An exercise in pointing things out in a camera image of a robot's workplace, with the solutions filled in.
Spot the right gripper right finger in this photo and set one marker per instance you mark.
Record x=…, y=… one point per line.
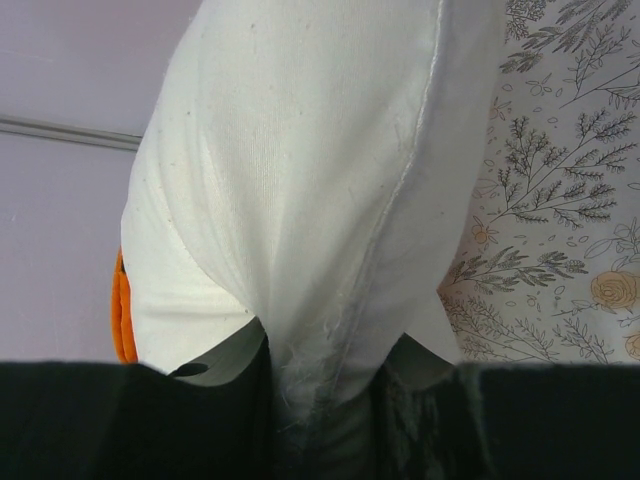
x=493, y=420

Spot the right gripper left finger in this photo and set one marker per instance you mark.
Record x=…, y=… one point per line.
x=208, y=419

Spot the orange patterned pillowcase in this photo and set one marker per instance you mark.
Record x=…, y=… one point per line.
x=121, y=321

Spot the white pillow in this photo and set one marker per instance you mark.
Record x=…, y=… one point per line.
x=308, y=164

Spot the floral table mat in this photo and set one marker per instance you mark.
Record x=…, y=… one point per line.
x=548, y=266

